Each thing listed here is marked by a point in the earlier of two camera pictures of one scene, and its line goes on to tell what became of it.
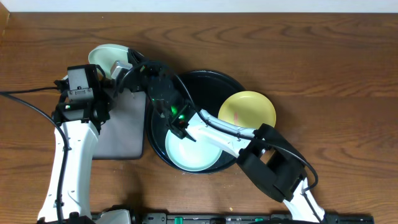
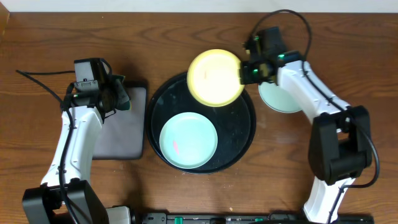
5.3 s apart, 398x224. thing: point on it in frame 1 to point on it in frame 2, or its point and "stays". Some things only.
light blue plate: (111, 58) to (273, 96)
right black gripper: (150, 69) to (245, 76)
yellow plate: (247, 109) to (214, 78)
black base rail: (218, 218) stays
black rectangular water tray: (122, 134) stays
